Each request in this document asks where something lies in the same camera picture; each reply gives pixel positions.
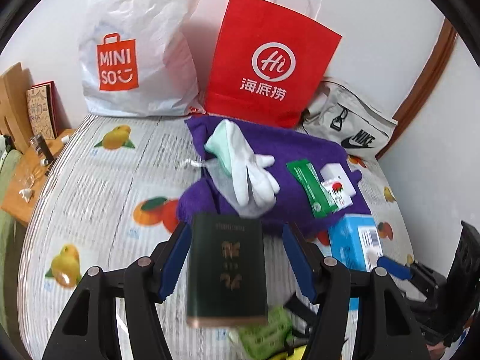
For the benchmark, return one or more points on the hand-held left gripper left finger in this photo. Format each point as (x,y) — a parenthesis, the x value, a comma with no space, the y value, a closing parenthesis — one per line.
(174,266)

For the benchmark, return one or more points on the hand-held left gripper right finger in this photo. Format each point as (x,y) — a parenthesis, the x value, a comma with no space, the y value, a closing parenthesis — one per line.
(300,266)

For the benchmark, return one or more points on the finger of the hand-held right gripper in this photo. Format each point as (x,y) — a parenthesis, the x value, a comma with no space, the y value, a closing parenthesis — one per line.
(393,268)

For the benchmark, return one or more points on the dark green tin box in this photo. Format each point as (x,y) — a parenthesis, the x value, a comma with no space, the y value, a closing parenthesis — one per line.
(227,266)

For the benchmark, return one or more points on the light green tissue packet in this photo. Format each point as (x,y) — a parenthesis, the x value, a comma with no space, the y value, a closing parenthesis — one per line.
(266,330)

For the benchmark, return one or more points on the green wet wipe packet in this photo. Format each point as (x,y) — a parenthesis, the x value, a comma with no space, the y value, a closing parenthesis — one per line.
(313,189)

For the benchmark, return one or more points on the white strawberry print packet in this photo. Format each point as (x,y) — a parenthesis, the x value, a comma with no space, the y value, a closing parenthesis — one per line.
(337,187)

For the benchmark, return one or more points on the white glove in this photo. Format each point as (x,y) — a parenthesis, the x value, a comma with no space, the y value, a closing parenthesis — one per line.
(251,172)

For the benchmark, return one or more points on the purple fabric basket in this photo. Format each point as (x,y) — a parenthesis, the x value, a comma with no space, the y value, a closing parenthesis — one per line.
(300,150)

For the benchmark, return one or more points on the light green face mask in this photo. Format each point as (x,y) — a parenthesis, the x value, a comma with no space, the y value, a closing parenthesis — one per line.
(221,146)

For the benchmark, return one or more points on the blue cardboard box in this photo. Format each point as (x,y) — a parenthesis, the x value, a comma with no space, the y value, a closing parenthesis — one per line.
(348,243)

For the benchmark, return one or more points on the fruit print tablecloth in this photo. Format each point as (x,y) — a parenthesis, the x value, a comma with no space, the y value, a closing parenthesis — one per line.
(112,195)

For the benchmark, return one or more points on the grey waist bag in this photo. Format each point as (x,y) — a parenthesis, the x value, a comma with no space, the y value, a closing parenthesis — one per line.
(356,120)

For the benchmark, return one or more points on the wooden nightstand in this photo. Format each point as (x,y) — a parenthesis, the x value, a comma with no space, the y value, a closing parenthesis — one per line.
(22,198)

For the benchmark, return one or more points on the green blanket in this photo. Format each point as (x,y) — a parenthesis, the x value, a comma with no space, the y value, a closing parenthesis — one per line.
(7,270)

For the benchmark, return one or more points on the small dark bottle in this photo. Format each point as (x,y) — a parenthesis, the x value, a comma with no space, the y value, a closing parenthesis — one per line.
(41,148)

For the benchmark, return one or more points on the red paper bag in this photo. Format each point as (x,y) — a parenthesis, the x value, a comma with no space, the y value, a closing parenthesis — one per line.
(270,63)

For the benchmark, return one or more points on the patterned book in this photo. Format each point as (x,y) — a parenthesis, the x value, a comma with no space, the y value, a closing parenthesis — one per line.
(42,108)

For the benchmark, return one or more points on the white plastic shopping bag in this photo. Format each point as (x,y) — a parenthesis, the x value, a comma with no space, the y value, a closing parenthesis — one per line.
(150,45)

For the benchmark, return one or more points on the wooden headboard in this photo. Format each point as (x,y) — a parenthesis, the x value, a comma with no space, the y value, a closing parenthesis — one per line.
(11,97)

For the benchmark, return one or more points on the brown wooden door frame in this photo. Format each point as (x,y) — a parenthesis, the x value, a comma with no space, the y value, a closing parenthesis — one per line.
(423,78)

